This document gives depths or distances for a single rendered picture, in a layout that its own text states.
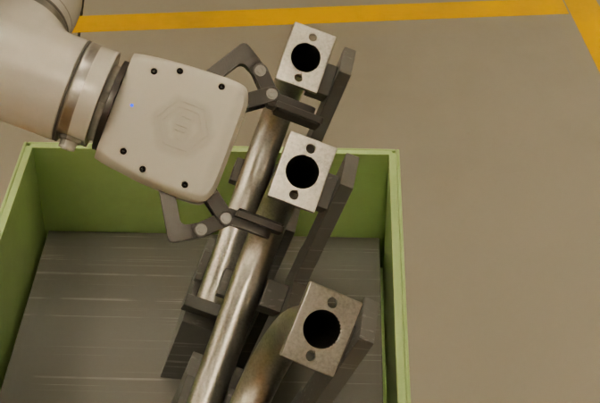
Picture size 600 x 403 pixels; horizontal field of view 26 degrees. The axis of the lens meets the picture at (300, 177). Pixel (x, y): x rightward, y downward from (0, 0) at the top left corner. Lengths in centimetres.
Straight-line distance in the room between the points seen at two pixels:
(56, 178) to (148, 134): 48
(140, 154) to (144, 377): 37
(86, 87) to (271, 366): 26
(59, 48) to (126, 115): 7
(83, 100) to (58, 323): 44
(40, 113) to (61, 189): 48
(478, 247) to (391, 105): 57
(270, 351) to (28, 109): 26
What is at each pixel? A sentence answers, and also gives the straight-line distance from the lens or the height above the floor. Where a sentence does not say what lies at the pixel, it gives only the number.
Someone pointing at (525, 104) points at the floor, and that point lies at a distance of 330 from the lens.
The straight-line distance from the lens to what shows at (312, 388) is 101.
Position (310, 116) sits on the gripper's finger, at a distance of 104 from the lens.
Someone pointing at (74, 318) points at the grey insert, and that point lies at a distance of 140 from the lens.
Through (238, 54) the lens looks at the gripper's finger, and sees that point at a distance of 105.
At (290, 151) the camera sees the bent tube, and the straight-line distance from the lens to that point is 102.
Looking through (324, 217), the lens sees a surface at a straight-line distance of 108.
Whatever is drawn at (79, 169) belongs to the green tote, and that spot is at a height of 93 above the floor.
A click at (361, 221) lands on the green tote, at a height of 87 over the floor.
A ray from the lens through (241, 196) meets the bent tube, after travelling 127.
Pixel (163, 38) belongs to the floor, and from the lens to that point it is 354.
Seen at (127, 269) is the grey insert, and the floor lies 85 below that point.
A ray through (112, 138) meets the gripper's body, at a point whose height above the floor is 121.
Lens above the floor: 179
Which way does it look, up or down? 37 degrees down
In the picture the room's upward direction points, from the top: straight up
